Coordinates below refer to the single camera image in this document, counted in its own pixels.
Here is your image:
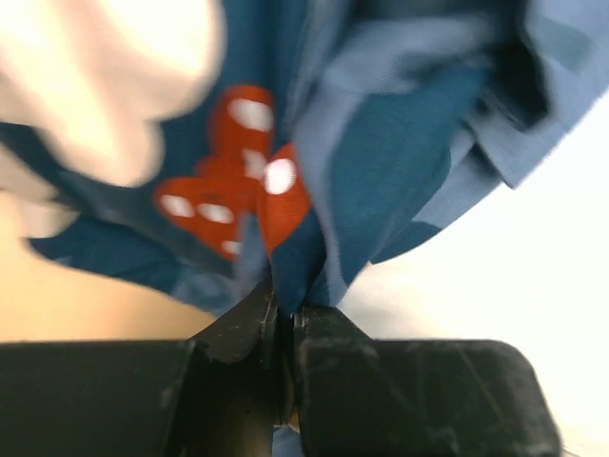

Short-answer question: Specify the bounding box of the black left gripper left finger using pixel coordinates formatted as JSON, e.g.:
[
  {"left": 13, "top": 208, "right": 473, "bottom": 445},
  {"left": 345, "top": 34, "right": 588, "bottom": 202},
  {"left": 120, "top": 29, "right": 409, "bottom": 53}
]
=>
[{"left": 1, "top": 280, "right": 277, "bottom": 456}]

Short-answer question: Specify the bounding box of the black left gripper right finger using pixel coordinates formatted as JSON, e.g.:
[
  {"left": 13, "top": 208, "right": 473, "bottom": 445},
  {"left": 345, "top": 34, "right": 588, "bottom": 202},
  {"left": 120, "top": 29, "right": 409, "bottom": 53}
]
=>
[{"left": 293, "top": 308, "right": 561, "bottom": 457}]

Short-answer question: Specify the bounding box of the blue cartoon letter pillowcase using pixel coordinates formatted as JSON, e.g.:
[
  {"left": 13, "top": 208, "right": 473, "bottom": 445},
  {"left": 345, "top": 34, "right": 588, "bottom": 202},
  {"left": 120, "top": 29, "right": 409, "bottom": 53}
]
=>
[{"left": 1, "top": 1, "right": 608, "bottom": 456}]

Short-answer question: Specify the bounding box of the white pillow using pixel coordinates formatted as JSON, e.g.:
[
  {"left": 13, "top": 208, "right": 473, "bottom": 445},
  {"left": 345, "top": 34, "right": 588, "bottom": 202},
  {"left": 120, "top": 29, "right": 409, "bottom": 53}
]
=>
[{"left": 341, "top": 99, "right": 608, "bottom": 456}]

